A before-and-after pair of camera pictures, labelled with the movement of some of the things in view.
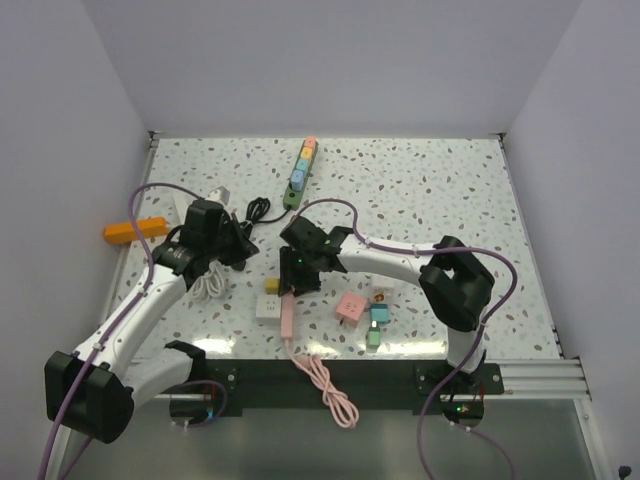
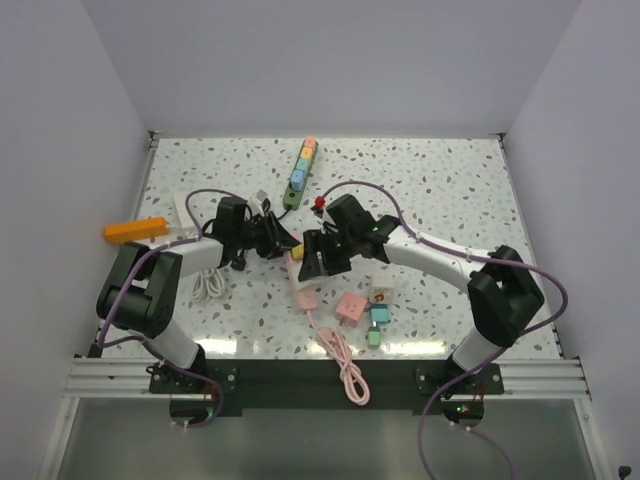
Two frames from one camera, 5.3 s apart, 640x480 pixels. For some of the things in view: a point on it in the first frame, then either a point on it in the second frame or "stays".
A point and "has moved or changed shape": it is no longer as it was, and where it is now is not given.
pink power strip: [287, 316] has moved or changed shape
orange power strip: [147, 227] stays
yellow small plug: [272, 286] has moved or changed shape
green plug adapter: [373, 339] stays
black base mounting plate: [369, 383] stays
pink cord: [338, 403] to [350, 374]
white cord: [210, 285] stays
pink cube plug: [350, 309] stays
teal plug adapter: [379, 312] stays
